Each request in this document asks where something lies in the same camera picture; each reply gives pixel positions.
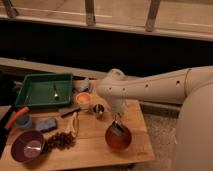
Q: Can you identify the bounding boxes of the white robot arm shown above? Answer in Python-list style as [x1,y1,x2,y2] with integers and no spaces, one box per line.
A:
[96,66,213,171]

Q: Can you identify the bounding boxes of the red bowl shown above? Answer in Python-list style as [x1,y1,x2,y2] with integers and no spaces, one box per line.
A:
[105,124,132,151]

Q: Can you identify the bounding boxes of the purple bowl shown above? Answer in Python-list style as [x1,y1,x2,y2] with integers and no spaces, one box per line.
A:
[11,130,45,163]

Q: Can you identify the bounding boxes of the grey blue cloth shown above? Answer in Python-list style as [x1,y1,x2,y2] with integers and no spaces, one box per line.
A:
[74,77,92,93]

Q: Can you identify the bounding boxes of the silver spoon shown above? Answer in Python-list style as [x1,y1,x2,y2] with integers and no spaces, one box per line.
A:
[53,83,59,99]

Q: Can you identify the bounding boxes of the yellow banana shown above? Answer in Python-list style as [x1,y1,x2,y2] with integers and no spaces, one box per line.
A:
[65,112,79,137]

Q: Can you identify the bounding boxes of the wooden board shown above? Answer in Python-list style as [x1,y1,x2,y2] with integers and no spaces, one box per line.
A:
[0,100,154,171]

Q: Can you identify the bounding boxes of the green plastic tray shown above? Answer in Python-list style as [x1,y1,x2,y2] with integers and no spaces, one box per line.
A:
[15,73,73,109]

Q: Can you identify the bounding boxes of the grey blue sponge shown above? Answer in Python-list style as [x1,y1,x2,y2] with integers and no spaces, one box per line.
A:
[35,118,57,132]

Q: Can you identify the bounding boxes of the bunch of dark grapes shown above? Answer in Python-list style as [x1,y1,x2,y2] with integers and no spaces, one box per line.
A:
[43,132,75,153]

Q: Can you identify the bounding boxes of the small blue cup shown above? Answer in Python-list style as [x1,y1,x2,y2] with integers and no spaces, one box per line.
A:
[15,115,32,129]

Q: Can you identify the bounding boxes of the orange handled tool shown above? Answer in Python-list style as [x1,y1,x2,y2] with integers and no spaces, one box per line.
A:
[5,106,29,130]

